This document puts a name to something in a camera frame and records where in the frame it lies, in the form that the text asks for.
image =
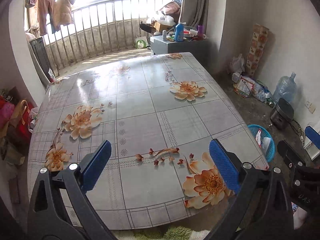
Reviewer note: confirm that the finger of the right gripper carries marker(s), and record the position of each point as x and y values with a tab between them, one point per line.
290	157
312	136

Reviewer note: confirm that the pile of floor wrappers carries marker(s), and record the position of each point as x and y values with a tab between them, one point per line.
245	87

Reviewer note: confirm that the blue mesh trash basket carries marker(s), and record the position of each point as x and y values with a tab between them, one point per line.
268	147

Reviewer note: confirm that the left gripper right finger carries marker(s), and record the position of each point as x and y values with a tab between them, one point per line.
261	208

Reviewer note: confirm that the wall power socket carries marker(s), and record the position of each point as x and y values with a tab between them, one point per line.
310	106

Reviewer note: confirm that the metal balcony railing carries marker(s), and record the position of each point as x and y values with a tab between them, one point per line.
97	29

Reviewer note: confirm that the red white snack bag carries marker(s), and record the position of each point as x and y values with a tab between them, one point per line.
258	137

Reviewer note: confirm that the pink cloth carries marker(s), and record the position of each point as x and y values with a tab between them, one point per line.
299	216

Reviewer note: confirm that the white water dispenser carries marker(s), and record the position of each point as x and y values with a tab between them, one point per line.
311	149

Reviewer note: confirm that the black rice cooker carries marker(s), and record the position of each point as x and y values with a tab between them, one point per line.
282	114

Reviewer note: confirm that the hanging clothes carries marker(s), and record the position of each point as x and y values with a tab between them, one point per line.
49	14

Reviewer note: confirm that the purple cup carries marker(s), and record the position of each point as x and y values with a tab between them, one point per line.
200	31

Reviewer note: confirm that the floral tablecloth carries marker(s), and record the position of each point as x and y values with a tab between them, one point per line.
159	113

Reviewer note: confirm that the white plastic bag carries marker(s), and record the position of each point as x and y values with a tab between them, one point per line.
237	64

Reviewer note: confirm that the grey cabinet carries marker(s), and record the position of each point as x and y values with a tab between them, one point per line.
200	49

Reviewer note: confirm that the red bags pile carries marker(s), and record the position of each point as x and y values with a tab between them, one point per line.
15	120

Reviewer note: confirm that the green white fluffy rug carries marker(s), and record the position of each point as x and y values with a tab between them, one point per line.
174	232

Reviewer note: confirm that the patterned tile box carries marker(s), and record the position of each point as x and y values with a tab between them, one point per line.
258	42

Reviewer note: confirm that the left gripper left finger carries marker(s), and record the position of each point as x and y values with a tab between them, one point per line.
47	215

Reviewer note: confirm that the blue detergent bottle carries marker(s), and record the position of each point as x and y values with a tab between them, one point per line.
179	32

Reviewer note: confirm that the grey curtain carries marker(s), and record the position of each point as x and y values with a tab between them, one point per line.
194	13

